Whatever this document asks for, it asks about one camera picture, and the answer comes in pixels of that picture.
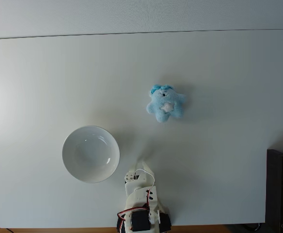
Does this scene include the sky blue plush doll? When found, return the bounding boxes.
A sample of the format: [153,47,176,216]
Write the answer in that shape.
[145,84,187,123]

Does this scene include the white ceramic bowl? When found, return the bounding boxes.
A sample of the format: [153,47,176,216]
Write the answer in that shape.
[62,125,121,184]

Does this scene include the black table clamp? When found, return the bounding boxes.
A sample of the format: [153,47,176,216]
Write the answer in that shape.
[159,213,173,233]
[116,215,127,233]

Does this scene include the red white black servo cable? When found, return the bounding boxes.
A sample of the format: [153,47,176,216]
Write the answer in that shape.
[117,206,148,230]
[134,169,156,209]

